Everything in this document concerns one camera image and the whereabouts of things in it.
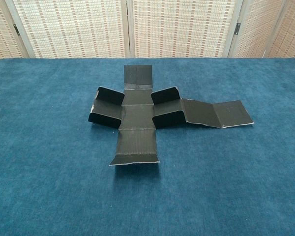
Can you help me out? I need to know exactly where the woven folding screen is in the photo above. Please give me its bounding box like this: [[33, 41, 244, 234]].
[[0, 0, 295, 62]]

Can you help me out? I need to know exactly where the blue felt table cover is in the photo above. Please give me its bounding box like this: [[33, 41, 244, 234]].
[[0, 57, 295, 236]]

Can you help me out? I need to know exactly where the black cardboard box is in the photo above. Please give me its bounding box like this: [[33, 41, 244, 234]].
[[87, 64, 255, 167]]

